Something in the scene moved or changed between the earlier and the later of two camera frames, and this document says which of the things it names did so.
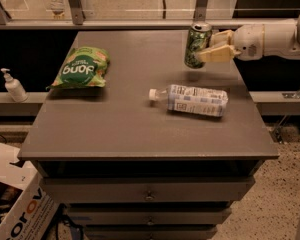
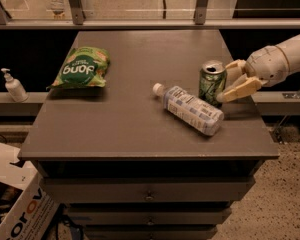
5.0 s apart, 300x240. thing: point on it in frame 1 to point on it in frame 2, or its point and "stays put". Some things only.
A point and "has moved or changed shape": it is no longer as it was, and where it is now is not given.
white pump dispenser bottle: x=16 y=90 stays put
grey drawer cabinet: x=127 y=167 stays put
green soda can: x=198 y=38 to x=212 y=81
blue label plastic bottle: x=192 y=99 has moved or changed shape
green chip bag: x=84 y=66 stays put
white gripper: x=249 y=42 to x=268 y=65
